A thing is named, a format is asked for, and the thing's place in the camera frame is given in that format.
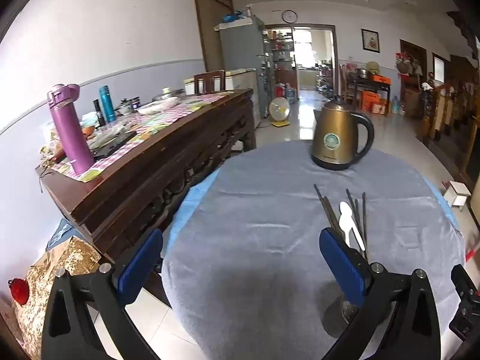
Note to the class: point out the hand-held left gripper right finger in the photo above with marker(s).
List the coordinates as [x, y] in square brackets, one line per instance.
[341, 262]

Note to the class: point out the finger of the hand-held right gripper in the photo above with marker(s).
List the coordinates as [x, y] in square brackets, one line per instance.
[462, 279]

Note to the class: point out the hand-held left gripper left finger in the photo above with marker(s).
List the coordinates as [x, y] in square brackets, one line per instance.
[140, 266]

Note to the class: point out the dark utensil holder cup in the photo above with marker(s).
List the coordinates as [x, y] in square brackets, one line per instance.
[337, 318]

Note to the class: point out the grey tablecloth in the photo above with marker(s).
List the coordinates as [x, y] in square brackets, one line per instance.
[262, 232]

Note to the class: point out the blue patterned bag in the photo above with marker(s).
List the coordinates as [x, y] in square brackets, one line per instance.
[60, 234]

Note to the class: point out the carved wooden sideboard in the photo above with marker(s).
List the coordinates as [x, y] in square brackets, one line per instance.
[150, 180]

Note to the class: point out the small white stool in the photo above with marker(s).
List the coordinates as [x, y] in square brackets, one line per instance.
[457, 191]

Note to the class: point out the gold glitter cloth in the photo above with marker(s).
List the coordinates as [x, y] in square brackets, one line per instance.
[48, 270]

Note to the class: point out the black tray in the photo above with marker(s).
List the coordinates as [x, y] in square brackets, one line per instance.
[112, 146]

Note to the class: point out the bronze electric kettle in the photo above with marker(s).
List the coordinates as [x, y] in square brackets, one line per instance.
[333, 138]

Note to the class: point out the red round ornament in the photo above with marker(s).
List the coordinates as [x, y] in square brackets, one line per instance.
[18, 291]

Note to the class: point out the purple thermos bottle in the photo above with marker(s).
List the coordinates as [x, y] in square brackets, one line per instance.
[71, 135]

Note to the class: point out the black bottle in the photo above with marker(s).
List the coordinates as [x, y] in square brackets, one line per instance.
[99, 114]

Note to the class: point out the pink checkered cloth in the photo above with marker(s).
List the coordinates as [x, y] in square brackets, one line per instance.
[180, 112]

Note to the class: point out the small lidded metal pot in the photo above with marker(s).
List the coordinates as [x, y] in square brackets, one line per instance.
[125, 107]

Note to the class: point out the white bowl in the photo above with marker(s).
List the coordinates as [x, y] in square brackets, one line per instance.
[157, 107]

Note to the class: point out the orange gift boxes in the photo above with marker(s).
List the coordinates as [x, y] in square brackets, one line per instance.
[375, 103]

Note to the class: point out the teal thermos bottle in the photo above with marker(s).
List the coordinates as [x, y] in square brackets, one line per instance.
[107, 105]

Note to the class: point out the yellow floor fan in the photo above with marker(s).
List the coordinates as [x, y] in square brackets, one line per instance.
[279, 109]

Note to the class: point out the clear water bottle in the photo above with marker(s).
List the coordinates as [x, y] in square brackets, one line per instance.
[396, 105]

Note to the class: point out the metal pan lid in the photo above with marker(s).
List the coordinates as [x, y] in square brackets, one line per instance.
[168, 93]

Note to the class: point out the large water jug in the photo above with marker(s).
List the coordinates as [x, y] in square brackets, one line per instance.
[291, 93]

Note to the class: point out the dark wooden side table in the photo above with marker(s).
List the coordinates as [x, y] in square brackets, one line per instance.
[360, 82]

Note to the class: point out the flat orange box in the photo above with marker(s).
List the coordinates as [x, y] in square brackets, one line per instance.
[380, 79]

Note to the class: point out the metal basin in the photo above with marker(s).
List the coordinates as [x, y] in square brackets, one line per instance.
[363, 73]

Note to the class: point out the wooden chair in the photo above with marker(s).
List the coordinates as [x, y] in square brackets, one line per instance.
[210, 82]

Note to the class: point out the glass display shelf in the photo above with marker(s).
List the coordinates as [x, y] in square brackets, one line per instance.
[279, 52]

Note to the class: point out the grey refrigerator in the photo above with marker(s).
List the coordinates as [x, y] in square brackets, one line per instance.
[240, 52]

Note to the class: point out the brown wooden door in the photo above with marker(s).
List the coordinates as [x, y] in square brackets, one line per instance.
[210, 26]

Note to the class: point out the blue plastic bag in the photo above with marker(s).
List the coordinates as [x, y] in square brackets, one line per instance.
[230, 18]

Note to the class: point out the framed wall picture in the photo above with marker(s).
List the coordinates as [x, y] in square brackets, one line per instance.
[370, 40]

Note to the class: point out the round wall clock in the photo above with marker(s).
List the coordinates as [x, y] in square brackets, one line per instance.
[290, 16]

